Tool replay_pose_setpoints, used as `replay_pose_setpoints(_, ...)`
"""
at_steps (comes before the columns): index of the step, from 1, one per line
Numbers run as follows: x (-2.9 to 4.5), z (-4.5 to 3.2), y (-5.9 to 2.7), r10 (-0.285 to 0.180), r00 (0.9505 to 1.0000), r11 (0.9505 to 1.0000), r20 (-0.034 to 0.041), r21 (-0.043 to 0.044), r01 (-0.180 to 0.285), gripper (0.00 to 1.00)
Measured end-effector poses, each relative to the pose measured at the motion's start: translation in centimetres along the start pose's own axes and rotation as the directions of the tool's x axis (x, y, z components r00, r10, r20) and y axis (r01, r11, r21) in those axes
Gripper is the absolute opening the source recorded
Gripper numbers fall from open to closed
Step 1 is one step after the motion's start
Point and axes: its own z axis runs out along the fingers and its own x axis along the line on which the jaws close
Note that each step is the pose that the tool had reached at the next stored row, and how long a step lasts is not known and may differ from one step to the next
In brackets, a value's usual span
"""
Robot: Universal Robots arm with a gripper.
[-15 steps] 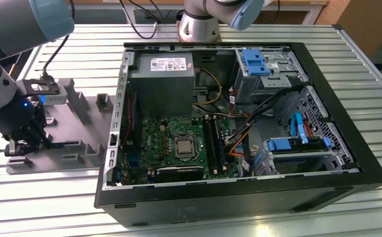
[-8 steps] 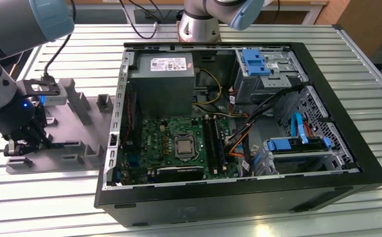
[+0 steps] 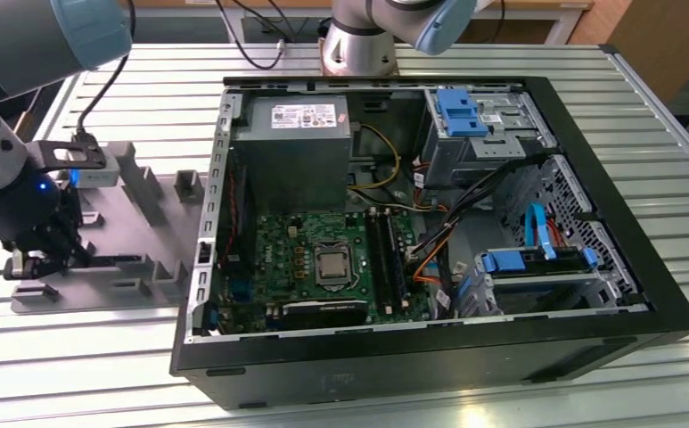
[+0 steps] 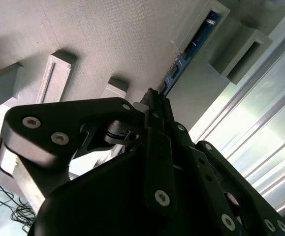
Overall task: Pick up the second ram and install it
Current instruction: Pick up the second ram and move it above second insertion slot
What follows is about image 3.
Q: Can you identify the thin cable with plug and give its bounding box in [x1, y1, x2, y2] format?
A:
[212, 0, 290, 71]

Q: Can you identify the black graphics card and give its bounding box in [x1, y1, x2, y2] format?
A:
[278, 297, 369, 331]

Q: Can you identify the silver CPU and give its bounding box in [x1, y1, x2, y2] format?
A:
[318, 254, 350, 278]

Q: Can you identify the silver drive bay cage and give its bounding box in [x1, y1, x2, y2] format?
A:
[423, 86, 559, 188]

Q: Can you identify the black RAM slot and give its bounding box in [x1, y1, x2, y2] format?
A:
[366, 207, 394, 316]
[378, 208, 403, 313]

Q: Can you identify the yellow black wire bundle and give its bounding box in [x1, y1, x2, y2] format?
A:
[346, 124, 446, 213]

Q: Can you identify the wooden cabinet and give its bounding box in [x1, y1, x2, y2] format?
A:
[569, 0, 689, 104]

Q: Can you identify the blue drive bay latch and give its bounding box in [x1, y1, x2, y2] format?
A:
[435, 88, 491, 138]

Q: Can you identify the green motherboard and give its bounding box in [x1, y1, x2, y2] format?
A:
[215, 209, 434, 333]

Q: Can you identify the thick black camera cable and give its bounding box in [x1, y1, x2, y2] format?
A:
[72, 0, 138, 144]

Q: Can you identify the blue flat wire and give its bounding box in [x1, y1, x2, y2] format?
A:
[523, 202, 559, 262]

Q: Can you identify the black cable bundle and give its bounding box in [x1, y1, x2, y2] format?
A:
[406, 153, 545, 259]

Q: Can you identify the grey parts rack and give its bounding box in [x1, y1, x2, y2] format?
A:
[10, 140, 212, 316]

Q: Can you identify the metal CPU socket cover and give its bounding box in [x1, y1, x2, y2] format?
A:
[311, 241, 357, 287]

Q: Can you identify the grey power supply unit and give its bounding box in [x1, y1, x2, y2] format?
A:
[227, 92, 355, 215]

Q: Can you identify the RAM stick with label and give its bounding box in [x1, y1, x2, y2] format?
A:
[86, 252, 144, 265]

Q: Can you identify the thin red wire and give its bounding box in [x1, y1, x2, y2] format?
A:
[545, 217, 571, 251]

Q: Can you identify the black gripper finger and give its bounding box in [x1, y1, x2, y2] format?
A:
[39, 186, 94, 259]
[2, 243, 94, 282]

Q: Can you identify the hard disk in blue carrier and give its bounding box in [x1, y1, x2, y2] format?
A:
[479, 247, 598, 280]

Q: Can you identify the orange wire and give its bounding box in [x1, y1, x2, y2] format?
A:
[411, 258, 442, 284]

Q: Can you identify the black open PC case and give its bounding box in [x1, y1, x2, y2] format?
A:
[168, 74, 689, 411]

